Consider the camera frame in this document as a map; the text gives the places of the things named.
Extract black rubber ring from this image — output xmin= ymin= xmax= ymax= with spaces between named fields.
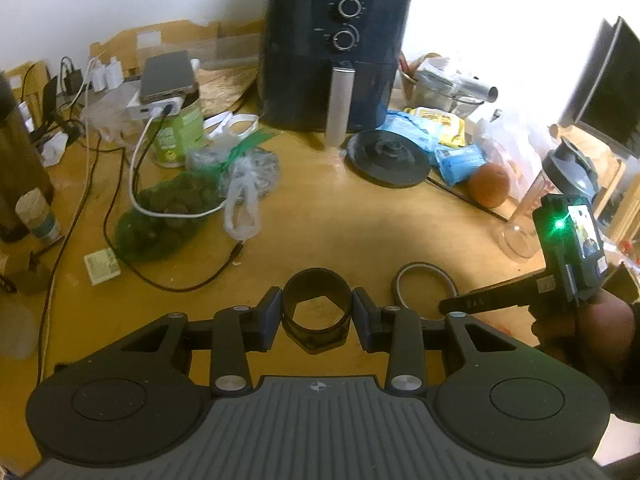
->
xmin=392 ymin=262 xmax=459 ymax=319

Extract black kettle base cable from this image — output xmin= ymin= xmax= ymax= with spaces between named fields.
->
xmin=425 ymin=177 xmax=510 ymax=222

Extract black power adapter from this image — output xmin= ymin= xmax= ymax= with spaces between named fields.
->
xmin=59 ymin=56 xmax=87 ymax=96

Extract dark thermos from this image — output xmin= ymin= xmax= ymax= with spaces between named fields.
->
xmin=0 ymin=72 xmax=56 ymax=244

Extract brown paper bag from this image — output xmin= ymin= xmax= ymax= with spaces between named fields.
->
xmin=192 ymin=67 xmax=261 ymax=119

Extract orange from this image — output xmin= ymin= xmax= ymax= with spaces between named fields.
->
xmin=468 ymin=163 xmax=511 ymax=209

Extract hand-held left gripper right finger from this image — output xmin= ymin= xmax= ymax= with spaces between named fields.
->
xmin=352 ymin=287 xmax=546 ymax=393

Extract white charger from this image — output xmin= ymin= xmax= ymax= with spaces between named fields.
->
xmin=126 ymin=92 xmax=186 ymax=122

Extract green can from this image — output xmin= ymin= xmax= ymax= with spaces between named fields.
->
xmin=149 ymin=100 xmax=206 ymax=169

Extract plastic bag of seeds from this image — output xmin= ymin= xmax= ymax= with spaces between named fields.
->
xmin=187 ymin=147 xmax=281 ymax=242

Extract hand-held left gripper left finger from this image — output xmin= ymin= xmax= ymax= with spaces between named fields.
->
xmin=95 ymin=286 xmax=283 ymax=396

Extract white plastic rings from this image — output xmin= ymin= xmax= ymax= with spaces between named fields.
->
xmin=202 ymin=112 xmax=261 ymax=142

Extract person's right hand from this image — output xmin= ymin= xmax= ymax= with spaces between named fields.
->
xmin=531 ymin=291 xmax=635 ymax=367

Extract black monitor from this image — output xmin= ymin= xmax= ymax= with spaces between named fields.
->
xmin=557 ymin=16 xmax=640 ymax=159

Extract white pill bottle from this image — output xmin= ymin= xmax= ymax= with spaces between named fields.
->
xmin=14 ymin=187 xmax=64 ymax=244

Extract clear shaker bottle grey lid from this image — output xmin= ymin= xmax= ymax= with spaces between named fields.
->
xmin=499 ymin=136 xmax=599 ymax=262

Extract small paper packet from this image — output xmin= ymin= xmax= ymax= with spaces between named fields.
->
xmin=83 ymin=248 xmax=122 ymax=286

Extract black kettle base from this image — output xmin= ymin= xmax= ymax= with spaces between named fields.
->
xmin=346 ymin=129 xmax=431 ymax=189

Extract flattened cardboard sheet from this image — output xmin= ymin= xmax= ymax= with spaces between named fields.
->
xmin=89 ymin=19 xmax=267 ymax=77

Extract person's right forearm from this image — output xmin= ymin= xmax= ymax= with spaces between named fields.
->
xmin=612 ymin=300 xmax=640 ymax=423

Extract black air fryer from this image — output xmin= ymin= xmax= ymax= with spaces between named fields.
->
xmin=257 ymin=0 xmax=412 ymax=152

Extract wooden chair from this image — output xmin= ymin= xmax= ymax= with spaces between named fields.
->
xmin=595 ymin=154 xmax=640 ymax=242

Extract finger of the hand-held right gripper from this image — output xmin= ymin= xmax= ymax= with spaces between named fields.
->
xmin=438 ymin=276 xmax=552 ymax=318

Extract grey power bank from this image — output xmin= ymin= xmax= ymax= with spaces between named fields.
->
xmin=139 ymin=50 xmax=197 ymax=104

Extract foil roll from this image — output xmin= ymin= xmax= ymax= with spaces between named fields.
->
xmin=451 ymin=77 xmax=499 ymax=104

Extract white plastic bag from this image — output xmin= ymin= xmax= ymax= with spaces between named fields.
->
xmin=480 ymin=119 xmax=547 ymax=202

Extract thin black cable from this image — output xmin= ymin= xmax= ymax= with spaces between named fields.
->
xmin=101 ymin=135 xmax=247 ymax=292

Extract bag of green fruits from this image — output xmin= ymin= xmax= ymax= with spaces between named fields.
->
xmin=114 ymin=170 xmax=227 ymax=264

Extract translucent plastic container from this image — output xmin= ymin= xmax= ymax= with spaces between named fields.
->
xmin=0 ymin=297 xmax=42 ymax=361

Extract white cable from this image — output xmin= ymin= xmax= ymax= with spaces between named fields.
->
xmin=128 ymin=105 xmax=227 ymax=219

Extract yellow wet wipes pack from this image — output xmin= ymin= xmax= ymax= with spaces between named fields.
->
xmin=404 ymin=106 xmax=467 ymax=149

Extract short black tube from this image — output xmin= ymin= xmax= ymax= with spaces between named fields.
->
xmin=282 ymin=268 xmax=354 ymax=354

